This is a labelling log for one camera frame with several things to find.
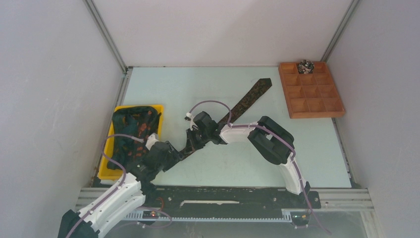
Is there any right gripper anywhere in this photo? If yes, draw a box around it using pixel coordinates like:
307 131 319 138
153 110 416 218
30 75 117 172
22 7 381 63
185 127 210 154

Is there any dark key-patterned tie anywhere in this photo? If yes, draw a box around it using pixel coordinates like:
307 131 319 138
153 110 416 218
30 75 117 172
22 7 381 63
180 78 272 160

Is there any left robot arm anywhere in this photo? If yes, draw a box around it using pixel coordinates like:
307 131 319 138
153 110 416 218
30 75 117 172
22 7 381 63
58 141 183 238

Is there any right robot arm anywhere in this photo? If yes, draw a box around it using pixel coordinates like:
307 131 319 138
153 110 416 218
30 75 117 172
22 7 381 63
181 112 311 207

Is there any dark green ties pile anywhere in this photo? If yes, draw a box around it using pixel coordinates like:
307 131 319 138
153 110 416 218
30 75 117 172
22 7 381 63
106 106 162 171

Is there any wooden compartment tray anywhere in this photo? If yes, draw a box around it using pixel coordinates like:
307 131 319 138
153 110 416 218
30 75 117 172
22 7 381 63
278 61 346 119

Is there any rolled patterned tie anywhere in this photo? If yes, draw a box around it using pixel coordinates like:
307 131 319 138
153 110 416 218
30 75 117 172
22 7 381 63
297 59 315 74

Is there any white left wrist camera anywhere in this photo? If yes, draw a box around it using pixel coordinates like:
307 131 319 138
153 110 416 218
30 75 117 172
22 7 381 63
145 133 159 151

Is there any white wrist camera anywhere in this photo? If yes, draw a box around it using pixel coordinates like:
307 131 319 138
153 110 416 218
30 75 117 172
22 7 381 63
145 133 159 151
184 112 195 126

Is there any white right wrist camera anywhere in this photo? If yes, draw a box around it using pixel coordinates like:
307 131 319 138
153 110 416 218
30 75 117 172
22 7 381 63
184 112 195 126

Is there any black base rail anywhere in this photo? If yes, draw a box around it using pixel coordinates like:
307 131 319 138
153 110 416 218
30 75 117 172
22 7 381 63
128 186 321 222

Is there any aluminium frame rail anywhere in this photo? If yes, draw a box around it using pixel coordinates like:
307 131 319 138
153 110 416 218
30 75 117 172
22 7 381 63
75 187 374 213

